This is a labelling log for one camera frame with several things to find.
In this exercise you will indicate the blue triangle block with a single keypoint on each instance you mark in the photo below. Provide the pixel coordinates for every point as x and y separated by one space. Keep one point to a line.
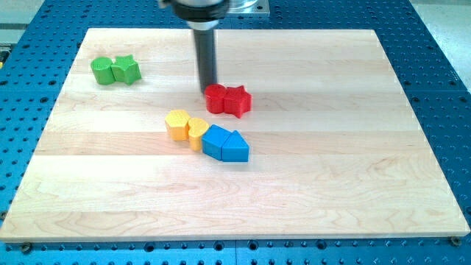
235 148

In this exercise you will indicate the blue cube block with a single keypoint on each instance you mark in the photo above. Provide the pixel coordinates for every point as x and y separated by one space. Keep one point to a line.
213 141

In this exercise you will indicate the red star block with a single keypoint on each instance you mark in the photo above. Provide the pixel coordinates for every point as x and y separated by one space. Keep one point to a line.
237 101

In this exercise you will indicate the yellow heart block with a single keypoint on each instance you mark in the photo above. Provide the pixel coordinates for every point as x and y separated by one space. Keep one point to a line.
197 128

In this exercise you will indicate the red cylinder block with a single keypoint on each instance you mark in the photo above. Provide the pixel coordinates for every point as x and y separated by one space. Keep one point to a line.
214 97

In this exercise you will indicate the yellow hexagon block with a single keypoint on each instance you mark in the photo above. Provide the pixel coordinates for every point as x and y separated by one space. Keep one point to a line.
177 124

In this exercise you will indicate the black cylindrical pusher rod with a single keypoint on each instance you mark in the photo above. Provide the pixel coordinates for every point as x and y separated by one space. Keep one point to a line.
205 47

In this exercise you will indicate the light wooden board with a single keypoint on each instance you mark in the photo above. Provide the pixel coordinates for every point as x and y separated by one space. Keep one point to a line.
335 149

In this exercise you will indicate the green star block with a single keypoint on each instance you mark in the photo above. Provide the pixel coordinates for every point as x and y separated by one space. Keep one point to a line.
125 69

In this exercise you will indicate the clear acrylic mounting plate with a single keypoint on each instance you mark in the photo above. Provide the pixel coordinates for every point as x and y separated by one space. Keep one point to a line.
248 8

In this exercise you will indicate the green cylinder block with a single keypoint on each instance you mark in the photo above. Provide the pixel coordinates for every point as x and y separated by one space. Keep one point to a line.
102 71

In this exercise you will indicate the left front board screw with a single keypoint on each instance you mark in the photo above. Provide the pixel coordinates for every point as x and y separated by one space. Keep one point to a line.
25 247

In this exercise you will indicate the board screw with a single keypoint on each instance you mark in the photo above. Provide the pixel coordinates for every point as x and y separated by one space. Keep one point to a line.
25 247
455 241

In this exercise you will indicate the right front board screw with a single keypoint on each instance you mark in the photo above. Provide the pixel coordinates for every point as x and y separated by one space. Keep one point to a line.
455 241

